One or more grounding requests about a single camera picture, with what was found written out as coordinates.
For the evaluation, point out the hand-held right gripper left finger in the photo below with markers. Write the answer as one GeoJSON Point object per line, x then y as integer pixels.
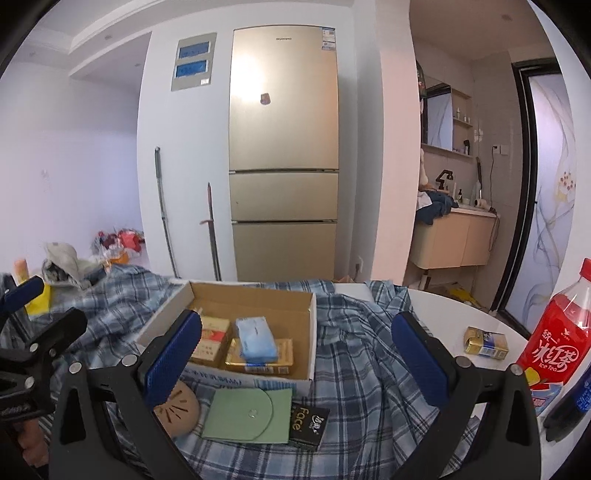
{"type": "Point", "coordinates": [170, 357]}

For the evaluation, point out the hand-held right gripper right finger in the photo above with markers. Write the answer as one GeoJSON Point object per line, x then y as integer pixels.
{"type": "Point", "coordinates": [421, 362]}

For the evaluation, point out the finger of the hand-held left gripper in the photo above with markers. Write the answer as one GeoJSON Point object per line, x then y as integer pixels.
{"type": "Point", "coordinates": [62, 325]}
{"type": "Point", "coordinates": [23, 293]}

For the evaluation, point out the red cigarette pack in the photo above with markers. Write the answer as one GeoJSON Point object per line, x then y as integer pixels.
{"type": "Point", "coordinates": [214, 337]}

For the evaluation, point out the round tan slotted disc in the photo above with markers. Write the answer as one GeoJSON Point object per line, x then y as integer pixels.
{"type": "Point", "coordinates": [180, 410]}

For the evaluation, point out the green disc sleeve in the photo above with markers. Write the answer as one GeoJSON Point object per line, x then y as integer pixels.
{"type": "Point", "coordinates": [231, 415]}

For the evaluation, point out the light blue tissue pack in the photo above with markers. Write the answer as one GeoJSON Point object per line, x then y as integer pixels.
{"type": "Point", "coordinates": [256, 339]}

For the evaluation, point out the cardboard box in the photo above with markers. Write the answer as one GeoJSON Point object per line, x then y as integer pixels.
{"type": "Point", "coordinates": [258, 300]}

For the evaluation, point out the small black box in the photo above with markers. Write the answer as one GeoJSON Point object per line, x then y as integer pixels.
{"type": "Point", "coordinates": [309, 424]}

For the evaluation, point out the person's left hand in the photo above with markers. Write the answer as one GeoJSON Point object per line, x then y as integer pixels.
{"type": "Point", "coordinates": [32, 443]}

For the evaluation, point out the yellow packet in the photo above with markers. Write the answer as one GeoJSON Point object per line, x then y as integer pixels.
{"type": "Point", "coordinates": [40, 302]}

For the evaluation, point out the orange bottle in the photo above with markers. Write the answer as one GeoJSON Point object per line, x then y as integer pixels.
{"type": "Point", "coordinates": [21, 272]}

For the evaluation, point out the blue plaid cloth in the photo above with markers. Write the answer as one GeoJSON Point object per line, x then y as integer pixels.
{"type": "Point", "coordinates": [369, 369]}

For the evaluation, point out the grey white bag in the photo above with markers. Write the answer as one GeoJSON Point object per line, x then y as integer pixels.
{"type": "Point", "coordinates": [64, 261]}

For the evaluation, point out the yellow bag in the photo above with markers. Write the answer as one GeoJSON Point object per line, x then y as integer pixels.
{"type": "Point", "coordinates": [464, 296]}

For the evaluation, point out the pile of red bags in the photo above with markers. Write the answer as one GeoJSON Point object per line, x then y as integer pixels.
{"type": "Point", "coordinates": [124, 242]}

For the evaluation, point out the beige vanity cabinet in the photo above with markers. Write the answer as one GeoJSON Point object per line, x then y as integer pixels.
{"type": "Point", "coordinates": [443, 240]}

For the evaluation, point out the red iced tea bottle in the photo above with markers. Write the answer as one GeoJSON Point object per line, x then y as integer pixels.
{"type": "Point", "coordinates": [558, 341]}

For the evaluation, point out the dark cola bottle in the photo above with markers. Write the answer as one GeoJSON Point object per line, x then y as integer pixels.
{"type": "Point", "coordinates": [572, 406]}

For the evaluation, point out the blue clothes pile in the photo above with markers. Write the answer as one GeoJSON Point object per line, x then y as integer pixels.
{"type": "Point", "coordinates": [438, 205]}

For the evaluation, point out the white hair dryer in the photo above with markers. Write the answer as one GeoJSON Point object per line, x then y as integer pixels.
{"type": "Point", "coordinates": [482, 205]}

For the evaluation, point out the black faucet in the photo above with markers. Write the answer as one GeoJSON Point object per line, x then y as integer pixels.
{"type": "Point", "coordinates": [444, 177]}

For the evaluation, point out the black-framed glass door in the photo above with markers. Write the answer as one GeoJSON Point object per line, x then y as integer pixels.
{"type": "Point", "coordinates": [549, 184]}

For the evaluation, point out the bathroom mirror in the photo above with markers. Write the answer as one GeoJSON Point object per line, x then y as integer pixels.
{"type": "Point", "coordinates": [438, 117]}

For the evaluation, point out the gold refrigerator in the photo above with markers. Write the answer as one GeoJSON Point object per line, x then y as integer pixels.
{"type": "Point", "coordinates": [281, 138]}

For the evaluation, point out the brown fridge magnet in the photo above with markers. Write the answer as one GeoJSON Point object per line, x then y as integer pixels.
{"type": "Point", "coordinates": [265, 98]}

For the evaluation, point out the beige wall shelf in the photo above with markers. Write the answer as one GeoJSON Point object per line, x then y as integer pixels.
{"type": "Point", "coordinates": [461, 134]}

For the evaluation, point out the grey wall panel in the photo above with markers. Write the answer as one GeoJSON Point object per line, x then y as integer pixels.
{"type": "Point", "coordinates": [194, 83]}

